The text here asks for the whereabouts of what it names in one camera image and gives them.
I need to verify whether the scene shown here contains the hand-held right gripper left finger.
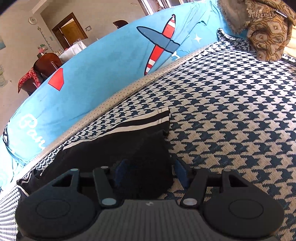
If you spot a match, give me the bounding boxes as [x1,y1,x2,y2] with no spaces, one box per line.
[51,159,129,208]

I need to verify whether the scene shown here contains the black pants white stripes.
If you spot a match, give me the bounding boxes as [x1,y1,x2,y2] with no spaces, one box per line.
[16,108,174,201]

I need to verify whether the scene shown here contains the grey fringed cloth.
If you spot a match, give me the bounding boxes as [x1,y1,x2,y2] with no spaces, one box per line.
[217,0,251,33]

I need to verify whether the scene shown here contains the red floral cloth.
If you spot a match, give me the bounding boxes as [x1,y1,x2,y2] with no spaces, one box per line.
[18,67,42,93]

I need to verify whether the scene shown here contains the wooden chair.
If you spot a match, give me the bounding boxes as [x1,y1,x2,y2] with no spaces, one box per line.
[33,53,63,79]
[23,79,43,96]

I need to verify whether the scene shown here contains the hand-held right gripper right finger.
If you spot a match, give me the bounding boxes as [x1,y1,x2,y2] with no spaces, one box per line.
[174,159,250,207]

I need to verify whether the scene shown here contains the table with white cloth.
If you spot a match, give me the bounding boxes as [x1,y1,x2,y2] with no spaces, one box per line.
[59,40,87,63]

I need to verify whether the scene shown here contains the blue printed sofa cover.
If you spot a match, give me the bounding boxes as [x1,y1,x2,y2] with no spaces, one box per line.
[0,0,232,190]

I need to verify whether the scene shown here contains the wooden door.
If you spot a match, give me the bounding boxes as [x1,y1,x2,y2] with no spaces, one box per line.
[52,13,88,50]

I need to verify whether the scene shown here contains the dark chair back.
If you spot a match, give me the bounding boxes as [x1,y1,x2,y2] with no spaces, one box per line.
[113,20,129,29]

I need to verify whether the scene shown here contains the houndstooth sofa cushion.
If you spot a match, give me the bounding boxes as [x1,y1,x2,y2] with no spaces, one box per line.
[0,28,296,241]

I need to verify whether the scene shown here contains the brown patterned cloth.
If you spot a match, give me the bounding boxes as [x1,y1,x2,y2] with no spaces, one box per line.
[245,0,296,62]

